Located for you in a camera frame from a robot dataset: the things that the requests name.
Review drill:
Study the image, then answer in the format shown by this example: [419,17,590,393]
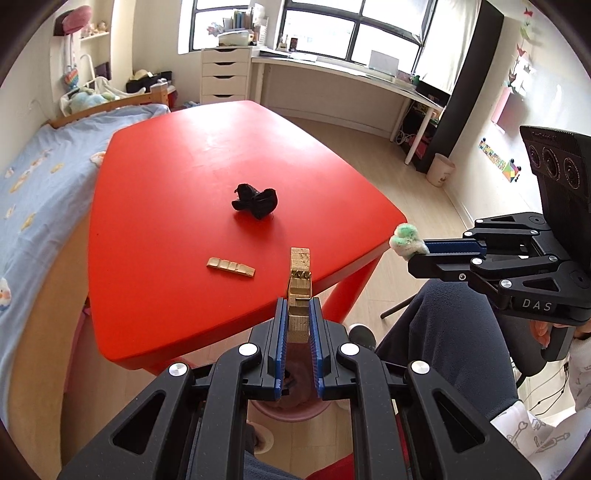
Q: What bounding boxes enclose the bed with blue sheet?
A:
[0,88,171,462]

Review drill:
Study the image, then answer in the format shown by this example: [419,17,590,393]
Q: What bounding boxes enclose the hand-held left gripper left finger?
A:
[58,298,291,480]

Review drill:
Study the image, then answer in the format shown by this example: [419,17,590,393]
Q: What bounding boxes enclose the paper origami garland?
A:
[519,4,539,42]

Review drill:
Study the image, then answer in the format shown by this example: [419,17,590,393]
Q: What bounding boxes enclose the pink wall paper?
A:
[490,85,513,136]

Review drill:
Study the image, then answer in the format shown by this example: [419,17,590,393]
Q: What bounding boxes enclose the black scrunchie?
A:
[231,183,279,220]

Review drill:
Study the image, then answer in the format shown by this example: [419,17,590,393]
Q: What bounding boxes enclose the white drawer unit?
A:
[200,45,254,106]

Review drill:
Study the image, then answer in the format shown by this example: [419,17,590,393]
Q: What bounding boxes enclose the black storage box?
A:
[126,71,174,95]

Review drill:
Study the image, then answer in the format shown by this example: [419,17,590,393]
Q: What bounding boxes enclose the wooden segmented strip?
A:
[206,257,256,279]

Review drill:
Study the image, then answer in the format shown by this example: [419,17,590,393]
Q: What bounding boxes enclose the red table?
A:
[88,99,408,376]

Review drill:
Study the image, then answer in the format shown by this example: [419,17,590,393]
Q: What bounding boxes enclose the white basin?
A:
[217,30,254,47]

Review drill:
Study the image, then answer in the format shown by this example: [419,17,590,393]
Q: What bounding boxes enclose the person's white patterned shirt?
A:
[489,399,591,480]

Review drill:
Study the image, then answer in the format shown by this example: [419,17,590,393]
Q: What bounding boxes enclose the green blue plush toy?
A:
[67,88,116,114]

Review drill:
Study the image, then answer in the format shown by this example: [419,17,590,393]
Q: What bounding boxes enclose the person's right leg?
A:
[375,279,525,418]

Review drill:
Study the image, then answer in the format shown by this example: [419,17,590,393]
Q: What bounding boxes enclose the person's right hand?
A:
[530,318,591,349]

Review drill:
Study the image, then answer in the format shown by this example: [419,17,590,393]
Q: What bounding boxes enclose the row of books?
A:
[223,4,269,44]

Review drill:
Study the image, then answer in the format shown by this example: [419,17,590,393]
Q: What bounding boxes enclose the pink wall lamp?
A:
[53,6,93,70]

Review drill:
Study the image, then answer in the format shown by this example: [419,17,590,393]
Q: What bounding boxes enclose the white desk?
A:
[250,50,446,164]

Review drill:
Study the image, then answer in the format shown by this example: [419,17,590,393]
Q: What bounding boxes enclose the white printed waste basket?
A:
[426,153,456,187]

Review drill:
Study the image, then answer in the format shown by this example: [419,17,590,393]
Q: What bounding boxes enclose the white rectangular board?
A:
[369,50,400,77]

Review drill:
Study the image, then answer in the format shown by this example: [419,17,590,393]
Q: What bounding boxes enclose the white shelf unit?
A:
[78,28,114,44]

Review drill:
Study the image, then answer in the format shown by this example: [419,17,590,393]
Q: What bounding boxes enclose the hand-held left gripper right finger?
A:
[309,298,543,480]

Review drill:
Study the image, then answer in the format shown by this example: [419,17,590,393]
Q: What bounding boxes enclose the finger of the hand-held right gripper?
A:
[421,211,554,256]
[407,253,572,302]

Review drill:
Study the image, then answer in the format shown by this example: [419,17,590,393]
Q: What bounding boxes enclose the colourful strip wall sticker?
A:
[479,138,506,169]

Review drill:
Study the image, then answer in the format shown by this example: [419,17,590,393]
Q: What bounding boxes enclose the green white ball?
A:
[389,223,429,257]

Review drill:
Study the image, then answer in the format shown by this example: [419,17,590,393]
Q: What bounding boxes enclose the black framed window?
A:
[178,0,439,70]

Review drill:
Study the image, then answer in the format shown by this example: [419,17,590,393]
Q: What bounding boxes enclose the wooden clothespin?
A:
[287,247,314,344]

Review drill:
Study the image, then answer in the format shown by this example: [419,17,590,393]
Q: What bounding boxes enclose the black tall cabinet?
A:
[418,0,505,174]

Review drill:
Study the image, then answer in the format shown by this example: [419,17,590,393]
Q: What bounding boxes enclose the pink trash bin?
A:
[249,342,342,423]

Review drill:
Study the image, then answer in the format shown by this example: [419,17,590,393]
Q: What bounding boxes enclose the black shoe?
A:
[346,323,377,354]

